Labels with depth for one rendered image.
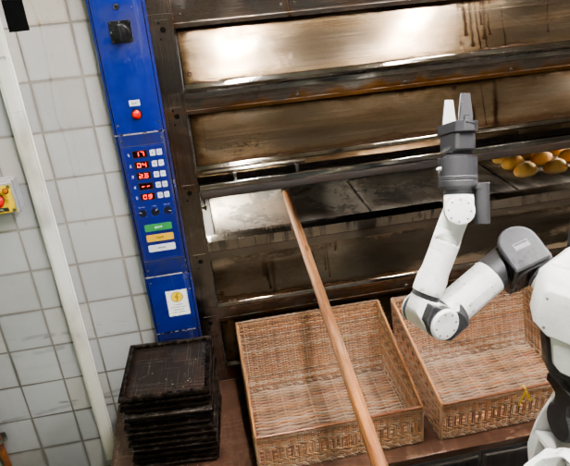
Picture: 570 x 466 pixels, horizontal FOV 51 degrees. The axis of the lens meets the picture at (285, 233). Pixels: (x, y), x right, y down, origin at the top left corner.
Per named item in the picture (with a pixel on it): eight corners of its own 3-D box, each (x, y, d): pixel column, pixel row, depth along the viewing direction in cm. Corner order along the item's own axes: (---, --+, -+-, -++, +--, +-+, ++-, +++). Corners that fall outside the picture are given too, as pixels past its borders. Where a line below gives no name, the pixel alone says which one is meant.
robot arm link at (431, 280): (418, 242, 141) (390, 317, 143) (445, 254, 132) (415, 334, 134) (452, 252, 145) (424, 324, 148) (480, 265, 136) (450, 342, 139)
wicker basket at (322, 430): (241, 379, 231) (232, 320, 219) (379, 355, 238) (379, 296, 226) (256, 477, 188) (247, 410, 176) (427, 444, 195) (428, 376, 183)
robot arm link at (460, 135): (462, 128, 143) (463, 177, 144) (425, 128, 142) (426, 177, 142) (489, 119, 131) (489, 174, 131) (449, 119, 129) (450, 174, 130)
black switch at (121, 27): (112, 43, 171) (104, 4, 167) (133, 42, 172) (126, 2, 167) (111, 45, 168) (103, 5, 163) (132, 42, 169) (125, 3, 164)
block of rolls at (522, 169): (452, 138, 288) (453, 127, 286) (544, 126, 294) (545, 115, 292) (518, 180, 234) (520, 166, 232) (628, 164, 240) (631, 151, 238)
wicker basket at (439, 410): (387, 354, 238) (387, 296, 226) (517, 330, 245) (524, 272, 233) (438, 443, 194) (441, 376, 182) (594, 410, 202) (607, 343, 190)
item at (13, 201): (-8, 208, 188) (-18, 178, 184) (25, 204, 189) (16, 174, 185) (-15, 217, 181) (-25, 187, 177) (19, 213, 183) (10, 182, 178)
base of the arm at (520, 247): (480, 275, 156) (508, 248, 158) (522, 307, 149) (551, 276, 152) (484, 248, 143) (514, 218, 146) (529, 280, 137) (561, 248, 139)
